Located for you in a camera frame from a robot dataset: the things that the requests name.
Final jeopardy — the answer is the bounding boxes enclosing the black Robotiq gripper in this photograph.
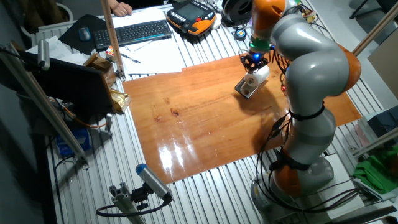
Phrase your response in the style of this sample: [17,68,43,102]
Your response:
[241,52,270,74]

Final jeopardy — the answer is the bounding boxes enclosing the white paper roll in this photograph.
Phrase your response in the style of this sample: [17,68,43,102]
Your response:
[243,64,271,89]

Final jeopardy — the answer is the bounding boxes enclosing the bystander bare hand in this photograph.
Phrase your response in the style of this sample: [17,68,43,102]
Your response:
[107,0,133,17]

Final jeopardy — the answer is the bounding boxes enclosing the green flange adapter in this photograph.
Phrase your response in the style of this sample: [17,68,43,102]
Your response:
[248,37,271,53]

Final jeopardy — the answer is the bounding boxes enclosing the small round black tape measure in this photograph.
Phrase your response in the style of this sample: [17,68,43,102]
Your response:
[233,28,248,42]

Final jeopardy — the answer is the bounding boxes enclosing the black round spool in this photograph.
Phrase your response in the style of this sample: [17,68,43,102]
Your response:
[221,0,254,27]

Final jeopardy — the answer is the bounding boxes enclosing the small white rounded object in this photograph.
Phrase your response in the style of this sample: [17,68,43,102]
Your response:
[212,12,223,30]

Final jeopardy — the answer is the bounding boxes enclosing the crumpled golden object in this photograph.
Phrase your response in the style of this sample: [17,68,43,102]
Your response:
[303,7,317,24]

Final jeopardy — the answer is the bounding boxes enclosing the black orange teach pendant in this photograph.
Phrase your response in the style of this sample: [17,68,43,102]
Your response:
[165,0,217,37]

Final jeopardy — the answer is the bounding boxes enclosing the glossy wooden board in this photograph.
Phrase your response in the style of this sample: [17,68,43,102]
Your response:
[122,54,363,185]

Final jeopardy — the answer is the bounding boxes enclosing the large printed paper sheet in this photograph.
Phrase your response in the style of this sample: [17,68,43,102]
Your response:
[119,39,187,75]

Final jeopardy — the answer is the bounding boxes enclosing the dark pen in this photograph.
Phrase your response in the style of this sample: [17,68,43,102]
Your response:
[119,52,142,64]

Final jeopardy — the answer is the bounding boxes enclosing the black computer keyboard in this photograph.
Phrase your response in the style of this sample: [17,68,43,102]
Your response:
[92,19,173,52]

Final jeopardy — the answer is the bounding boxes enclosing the beige cardboard panel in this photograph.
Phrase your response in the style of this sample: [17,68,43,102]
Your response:
[368,37,398,100]

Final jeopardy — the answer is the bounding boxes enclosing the golden foil bag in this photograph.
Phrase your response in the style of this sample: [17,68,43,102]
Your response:
[109,88,132,114]

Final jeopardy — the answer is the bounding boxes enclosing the dark blue box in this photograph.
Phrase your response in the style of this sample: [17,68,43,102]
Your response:
[366,105,398,138]

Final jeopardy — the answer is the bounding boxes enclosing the colourful puzzle cube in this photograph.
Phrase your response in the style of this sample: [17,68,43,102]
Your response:
[105,45,116,62]

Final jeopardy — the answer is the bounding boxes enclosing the small wooden box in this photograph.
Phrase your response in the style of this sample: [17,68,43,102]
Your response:
[83,52,117,89]

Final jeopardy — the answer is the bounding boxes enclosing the green cloth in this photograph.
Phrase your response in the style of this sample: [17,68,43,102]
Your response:
[353,152,398,195]

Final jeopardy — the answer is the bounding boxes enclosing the black mouse pad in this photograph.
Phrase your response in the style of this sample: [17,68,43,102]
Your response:
[58,14,108,56]

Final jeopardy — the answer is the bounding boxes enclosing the grey blue computer mouse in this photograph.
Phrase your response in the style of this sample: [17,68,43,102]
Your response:
[77,26,92,42]

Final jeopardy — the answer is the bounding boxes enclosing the black flat panel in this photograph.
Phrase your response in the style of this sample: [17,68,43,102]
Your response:
[0,49,114,118]

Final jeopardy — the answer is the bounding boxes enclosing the white rimmed bin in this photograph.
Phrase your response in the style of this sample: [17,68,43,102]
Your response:
[19,2,75,40]

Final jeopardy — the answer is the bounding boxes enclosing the blue package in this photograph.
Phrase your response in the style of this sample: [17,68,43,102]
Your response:
[55,127,93,158]

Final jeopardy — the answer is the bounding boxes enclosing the white paper sheet stack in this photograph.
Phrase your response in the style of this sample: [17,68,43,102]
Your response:
[25,35,91,66]

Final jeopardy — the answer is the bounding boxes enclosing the long aluminium profile beam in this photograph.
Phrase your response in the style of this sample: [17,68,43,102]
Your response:
[0,42,90,169]

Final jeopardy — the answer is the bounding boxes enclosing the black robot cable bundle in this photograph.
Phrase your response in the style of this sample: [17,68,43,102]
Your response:
[254,6,361,214]

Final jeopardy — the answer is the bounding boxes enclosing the diagonal brown frame beam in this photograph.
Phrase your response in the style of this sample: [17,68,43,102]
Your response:
[348,1,398,59]

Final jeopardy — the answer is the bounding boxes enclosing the short aluminium frame beam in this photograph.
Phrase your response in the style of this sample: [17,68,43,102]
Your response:
[353,127,398,158]

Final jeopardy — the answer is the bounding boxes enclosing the brown frame post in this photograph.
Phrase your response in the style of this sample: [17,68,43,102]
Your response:
[101,0,127,81]

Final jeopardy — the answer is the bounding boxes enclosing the silver camera with blue cap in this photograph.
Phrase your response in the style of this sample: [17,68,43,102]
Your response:
[135,163,174,206]

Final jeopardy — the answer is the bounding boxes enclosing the orange cable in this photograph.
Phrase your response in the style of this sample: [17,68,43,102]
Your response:
[54,98,108,129]

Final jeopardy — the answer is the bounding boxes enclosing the short aluminium profile mount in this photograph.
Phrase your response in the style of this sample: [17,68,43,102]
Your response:
[108,182,147,224]

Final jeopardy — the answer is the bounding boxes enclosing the black camera cable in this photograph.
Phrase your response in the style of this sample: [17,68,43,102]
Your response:
[95,198,170,218]

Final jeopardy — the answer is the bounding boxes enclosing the plain silver camera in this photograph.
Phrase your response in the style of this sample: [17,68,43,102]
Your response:
[37,39,51,72]

